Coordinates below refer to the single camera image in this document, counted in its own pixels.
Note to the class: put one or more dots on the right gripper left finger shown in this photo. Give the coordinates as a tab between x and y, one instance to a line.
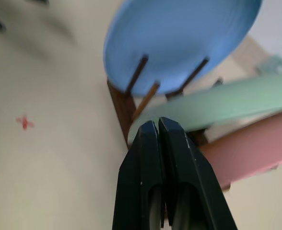
136	187

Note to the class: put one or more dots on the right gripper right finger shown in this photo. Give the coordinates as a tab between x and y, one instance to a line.
193	187

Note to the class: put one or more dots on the pink-red plate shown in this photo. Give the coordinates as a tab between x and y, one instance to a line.
251	148

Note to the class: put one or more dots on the green plate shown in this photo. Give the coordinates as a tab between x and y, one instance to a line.
227	105

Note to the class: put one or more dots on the blue plate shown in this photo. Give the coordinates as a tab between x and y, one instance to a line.
174	36

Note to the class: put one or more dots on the wooden dish rack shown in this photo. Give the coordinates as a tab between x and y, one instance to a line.
124	107

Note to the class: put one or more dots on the red cross mark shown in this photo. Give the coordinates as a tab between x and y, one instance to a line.
24	122

